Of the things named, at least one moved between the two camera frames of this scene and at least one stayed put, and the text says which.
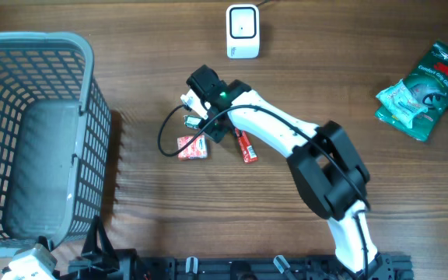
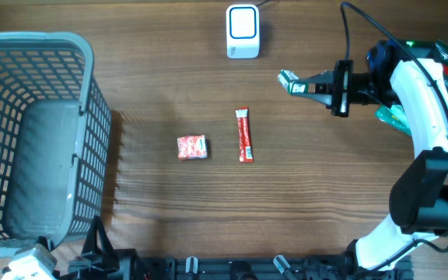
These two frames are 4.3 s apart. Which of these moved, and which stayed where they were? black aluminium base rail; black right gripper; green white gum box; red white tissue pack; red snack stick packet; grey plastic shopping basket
Moved: green white gum box; black right gripper
Stayed: grey plastic shopping basket; black aluminium base rail; red white tissue pack; red snack stick packet
